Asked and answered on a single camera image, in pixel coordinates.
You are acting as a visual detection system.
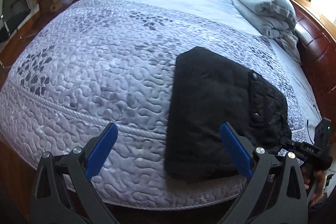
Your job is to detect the black charging cable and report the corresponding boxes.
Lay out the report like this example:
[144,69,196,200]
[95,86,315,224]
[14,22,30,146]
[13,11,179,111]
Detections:
[306,104,320,144]

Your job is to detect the folded grey comforter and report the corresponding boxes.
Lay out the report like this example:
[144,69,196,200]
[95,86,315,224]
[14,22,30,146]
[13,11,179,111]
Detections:
[231,0,301,63]

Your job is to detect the person right hand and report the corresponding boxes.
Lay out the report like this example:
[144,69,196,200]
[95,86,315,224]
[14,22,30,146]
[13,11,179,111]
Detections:
[301,166,325,207]

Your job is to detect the lavender quilted bedspread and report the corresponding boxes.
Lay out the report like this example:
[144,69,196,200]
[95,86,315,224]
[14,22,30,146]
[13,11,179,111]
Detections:
[1,0,306,210]

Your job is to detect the cardboard box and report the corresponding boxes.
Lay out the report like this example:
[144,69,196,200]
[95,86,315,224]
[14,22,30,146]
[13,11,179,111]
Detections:
[39,0,63,13]

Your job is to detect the black quilted pants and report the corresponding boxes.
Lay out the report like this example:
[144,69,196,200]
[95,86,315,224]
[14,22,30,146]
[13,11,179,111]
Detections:
[164,47,291,182]

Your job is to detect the dark wooden headboard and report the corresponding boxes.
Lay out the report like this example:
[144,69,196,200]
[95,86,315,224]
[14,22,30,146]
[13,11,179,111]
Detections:
[291,0,335,143]

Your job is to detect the black metal chair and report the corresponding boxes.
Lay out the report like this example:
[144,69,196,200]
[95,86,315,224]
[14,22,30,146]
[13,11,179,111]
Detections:
[1,0,31,43]

